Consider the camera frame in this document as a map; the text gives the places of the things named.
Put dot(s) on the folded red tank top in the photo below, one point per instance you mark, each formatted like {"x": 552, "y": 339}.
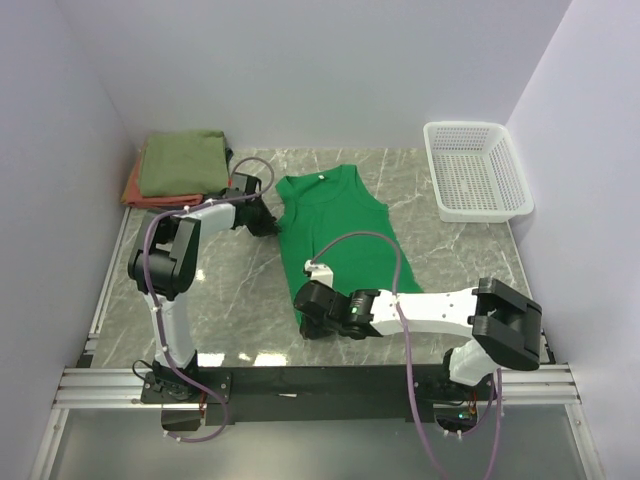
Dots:
{"x": 132, "y": 196}

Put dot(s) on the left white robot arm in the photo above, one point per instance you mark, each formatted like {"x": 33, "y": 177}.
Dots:
{"x": 163, "y": 260}

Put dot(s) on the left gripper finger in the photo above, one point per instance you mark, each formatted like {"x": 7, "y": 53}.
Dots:
{"x": 262, "y": 213}
{"x": 264, "y": 226}

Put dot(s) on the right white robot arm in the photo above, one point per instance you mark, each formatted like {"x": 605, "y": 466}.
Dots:
{"x": 502, "y": 327}

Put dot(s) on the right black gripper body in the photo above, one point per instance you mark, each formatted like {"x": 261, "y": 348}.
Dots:
{"x": 313, "y": 329}

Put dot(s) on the bright green tank top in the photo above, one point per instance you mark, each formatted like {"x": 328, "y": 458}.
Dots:
{"x": 321, "y": 207}

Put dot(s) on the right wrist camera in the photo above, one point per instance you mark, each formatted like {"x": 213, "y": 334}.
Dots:
{"x": 319, "y": 272}

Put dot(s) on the white plastic basket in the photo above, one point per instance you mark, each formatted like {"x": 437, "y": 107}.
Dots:
{"x": 476, "y": 173}

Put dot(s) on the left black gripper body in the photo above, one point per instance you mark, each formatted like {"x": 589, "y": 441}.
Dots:
{"x": 253, "y": 212}

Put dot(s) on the aluminium frame rail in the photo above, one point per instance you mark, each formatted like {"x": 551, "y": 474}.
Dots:
{"x": 87, "y": 388}

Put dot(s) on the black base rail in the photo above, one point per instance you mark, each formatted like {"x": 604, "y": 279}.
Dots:
{"x": 295, "y": 393}

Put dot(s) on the olive green graphic tank top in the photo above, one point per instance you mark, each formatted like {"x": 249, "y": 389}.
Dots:
{"x": 183, "y": 163}

